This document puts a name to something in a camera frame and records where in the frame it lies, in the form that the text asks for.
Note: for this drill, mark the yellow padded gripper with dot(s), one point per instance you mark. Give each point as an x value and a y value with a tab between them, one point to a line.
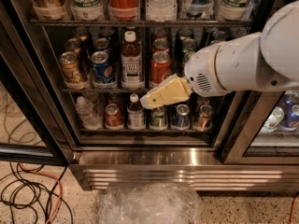
201	69

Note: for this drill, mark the gold can lower shelf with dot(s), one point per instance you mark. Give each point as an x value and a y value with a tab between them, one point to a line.
203	118

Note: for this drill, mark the blue can right fridge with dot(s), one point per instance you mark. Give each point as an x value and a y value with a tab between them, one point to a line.
291	119

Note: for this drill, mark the red Coca-Cola can front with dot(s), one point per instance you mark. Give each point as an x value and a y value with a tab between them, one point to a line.
160	67

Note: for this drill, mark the white green soda bottle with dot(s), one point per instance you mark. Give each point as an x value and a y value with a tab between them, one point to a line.
87	10

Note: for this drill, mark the clear water bottle top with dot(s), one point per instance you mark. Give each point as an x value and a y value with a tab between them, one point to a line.
161	10

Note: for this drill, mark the green can lower shelf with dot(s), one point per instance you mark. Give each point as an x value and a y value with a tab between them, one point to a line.
157	117

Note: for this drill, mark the blue Pepsi can front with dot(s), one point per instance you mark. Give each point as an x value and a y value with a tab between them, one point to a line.
102	67

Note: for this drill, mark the red Coca-Cola bottle top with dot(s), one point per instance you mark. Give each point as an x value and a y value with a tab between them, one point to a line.
124	10

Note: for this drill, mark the left fridge glass door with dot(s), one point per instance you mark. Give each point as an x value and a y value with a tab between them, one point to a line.
30	133

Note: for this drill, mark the clear plastic bag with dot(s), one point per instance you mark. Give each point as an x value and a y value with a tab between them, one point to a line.
158	203

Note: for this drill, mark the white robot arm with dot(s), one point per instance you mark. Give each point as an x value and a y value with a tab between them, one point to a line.
263	61

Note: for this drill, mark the gold can front left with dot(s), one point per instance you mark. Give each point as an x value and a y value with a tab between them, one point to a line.
72	68

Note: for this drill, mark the brown tea bottle white cap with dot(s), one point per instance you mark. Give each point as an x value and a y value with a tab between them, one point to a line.
131	59

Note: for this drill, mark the clear water bottle lower shelf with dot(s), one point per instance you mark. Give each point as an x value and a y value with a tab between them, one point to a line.
87	113

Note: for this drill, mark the green can front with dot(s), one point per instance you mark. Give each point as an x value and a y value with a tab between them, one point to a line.
182	63

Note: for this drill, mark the steel fridge base grille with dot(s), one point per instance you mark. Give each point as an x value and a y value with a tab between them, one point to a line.
201	178

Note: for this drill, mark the tea bottle lower shelf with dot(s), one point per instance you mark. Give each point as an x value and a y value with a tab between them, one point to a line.
136	117

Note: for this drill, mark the red can lower shelf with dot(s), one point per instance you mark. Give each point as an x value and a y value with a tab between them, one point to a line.
113	116

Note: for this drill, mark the blue can lower shelf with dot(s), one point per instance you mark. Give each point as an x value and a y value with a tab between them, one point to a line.
180	118

